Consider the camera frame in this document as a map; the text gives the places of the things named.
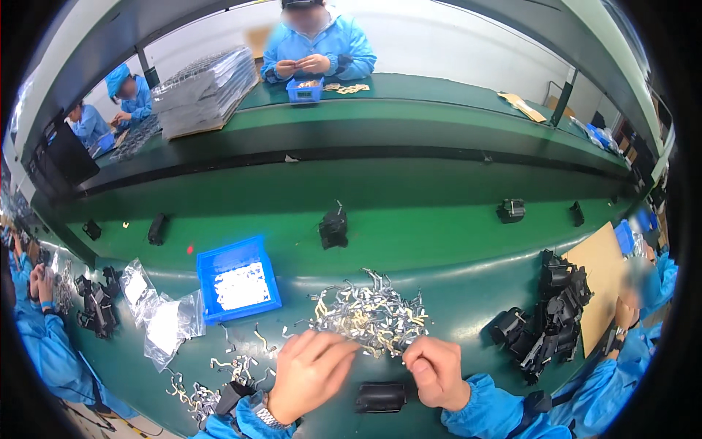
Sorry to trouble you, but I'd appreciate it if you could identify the small pile of black housings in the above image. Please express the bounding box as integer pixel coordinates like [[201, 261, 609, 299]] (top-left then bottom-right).
[[75, 266, 124, 340]]

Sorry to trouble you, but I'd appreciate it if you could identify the black wrist band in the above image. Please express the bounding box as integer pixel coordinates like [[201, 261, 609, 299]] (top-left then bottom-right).
[[507, 391, 554, 439], [215, 379, 257, 417]]

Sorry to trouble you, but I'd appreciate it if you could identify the clear plastic bag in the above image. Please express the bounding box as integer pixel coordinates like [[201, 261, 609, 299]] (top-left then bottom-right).
[[143, 290, 207, 374], [120, 258, 161, 326]]

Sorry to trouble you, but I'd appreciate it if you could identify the stack of clear plastic trays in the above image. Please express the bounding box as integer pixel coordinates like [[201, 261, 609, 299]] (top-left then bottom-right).
[[150, 46, 260, 140]]

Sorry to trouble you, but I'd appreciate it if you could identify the large pile of black housings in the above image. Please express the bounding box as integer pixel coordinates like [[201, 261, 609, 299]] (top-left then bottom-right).
[[490, 249, 594, 386]]

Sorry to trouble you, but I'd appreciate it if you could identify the brown cardboard sheet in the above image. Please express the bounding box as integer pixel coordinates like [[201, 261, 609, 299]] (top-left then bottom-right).
[[562, 222, 641, 359]]

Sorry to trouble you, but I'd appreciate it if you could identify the small bent metal clip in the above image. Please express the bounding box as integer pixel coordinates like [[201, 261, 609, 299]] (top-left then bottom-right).
[[362, 340, 410, 361]]

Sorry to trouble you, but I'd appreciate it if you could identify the black machine box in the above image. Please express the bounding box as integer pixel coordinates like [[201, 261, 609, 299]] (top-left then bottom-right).
[[26, 120, 101, 194]]

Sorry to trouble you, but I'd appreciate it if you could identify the heap of white parts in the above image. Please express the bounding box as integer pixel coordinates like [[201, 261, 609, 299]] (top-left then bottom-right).
[[213, 262, 272, 312]]

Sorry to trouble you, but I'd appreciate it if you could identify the scattered group of metal clips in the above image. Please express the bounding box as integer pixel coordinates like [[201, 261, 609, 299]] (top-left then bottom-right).
[[163, 323, 278, 424]]

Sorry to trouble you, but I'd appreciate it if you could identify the small blue plastic bin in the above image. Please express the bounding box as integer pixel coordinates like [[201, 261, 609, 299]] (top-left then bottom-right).
[[286, 77, 325, 104]]

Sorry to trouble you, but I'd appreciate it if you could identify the beige paper sheet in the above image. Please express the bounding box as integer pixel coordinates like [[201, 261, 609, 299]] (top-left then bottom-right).
[[497, 91, 548, 124]]

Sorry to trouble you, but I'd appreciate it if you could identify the large blue plastic bin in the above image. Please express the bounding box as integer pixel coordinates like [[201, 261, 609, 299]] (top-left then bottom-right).
[[196, 235, 283, 326]]

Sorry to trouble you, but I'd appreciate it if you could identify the silver wrist watch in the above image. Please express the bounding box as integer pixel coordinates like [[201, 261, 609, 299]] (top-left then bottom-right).
[[251, 391, 294, 431]]

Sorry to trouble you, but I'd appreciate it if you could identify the person's right hand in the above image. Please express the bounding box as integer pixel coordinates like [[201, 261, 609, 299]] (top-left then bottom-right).
[[403, 336, 473, 413]]

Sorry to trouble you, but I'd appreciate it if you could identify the blue plastic crate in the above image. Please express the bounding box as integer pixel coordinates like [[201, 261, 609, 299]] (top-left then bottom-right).
[[614, 219, 638, 256]]

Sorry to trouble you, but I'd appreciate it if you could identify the heap of blue bags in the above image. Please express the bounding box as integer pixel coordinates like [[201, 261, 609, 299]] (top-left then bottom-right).
[[570, 116, 622, 153]]

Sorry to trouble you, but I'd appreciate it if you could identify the pile of metal clips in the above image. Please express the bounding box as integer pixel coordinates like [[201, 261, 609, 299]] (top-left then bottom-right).
[[295, 268, 434, 360]]

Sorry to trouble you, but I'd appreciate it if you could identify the person's left hand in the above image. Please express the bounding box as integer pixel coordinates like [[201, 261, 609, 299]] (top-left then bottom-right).
[[267, 329, 361, 427]]

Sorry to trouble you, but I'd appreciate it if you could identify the black plastic housing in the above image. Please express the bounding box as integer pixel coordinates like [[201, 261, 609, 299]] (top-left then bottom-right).
[[354, 382, 407, 414]]

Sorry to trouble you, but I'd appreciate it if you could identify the dark tray of parts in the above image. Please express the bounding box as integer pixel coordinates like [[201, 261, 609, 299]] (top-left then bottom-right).
[[109, 114, 163, 163]]

